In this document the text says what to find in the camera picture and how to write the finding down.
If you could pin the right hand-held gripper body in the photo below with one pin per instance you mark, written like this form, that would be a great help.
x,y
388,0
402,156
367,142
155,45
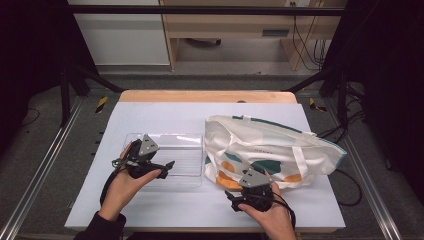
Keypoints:
x,y
255,179

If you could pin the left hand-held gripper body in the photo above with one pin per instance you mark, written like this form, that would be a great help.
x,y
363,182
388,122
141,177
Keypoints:
x,y
148,146

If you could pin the white patterned tote bag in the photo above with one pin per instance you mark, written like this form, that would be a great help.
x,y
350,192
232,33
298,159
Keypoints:
x,y
266,140

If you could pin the person's right hand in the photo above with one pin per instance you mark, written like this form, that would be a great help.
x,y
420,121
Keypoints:
x,y
275,218

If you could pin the person's left hand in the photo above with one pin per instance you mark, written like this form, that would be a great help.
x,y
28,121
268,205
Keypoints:
x,y
123,190

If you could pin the clear plastic container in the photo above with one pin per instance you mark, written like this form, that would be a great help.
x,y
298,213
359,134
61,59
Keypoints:
x,y
186,156

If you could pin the yellow black floor tape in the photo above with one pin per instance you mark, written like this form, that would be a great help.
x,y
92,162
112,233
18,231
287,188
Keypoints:
x,y
315,106
101,104

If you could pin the wooden table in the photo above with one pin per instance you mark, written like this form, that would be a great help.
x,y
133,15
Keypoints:
x,y
206,96

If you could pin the black metal stand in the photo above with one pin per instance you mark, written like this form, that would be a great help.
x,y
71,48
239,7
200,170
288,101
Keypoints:
x,y
341,100
65,96

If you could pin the white cabinet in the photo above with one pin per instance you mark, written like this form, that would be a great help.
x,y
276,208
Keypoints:
x,y
123,40

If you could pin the wooden desk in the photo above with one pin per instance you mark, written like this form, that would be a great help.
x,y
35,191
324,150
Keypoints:
x,y
230,25

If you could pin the black curtain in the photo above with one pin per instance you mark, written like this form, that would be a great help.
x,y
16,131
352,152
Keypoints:
x,y
390,83
30,50

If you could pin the aluminium floor rail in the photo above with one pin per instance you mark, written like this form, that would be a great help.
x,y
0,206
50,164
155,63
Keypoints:
x,y
370,186
43,160

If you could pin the black horizontal frame bar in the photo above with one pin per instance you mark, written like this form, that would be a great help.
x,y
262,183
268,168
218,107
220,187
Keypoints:
x,y
200,10

